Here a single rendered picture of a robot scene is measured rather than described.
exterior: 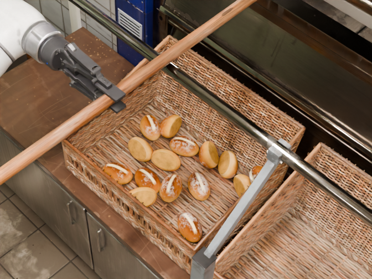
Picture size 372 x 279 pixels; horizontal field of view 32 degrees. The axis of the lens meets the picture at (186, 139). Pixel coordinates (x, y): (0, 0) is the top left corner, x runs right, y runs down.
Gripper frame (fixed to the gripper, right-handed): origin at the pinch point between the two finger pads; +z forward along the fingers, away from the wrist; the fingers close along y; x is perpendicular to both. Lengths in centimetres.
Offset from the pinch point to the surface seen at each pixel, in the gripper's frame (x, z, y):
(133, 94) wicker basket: -34, -29, 50
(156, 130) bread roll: -33, -17, 56
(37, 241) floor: 4, -46, 120
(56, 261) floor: 5, -33, 120
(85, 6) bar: -17.6, -28.9, 2.7
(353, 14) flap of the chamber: -39, 33, -21
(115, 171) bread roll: -12, -14, 56
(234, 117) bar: -16.9, 22.6, 2.5
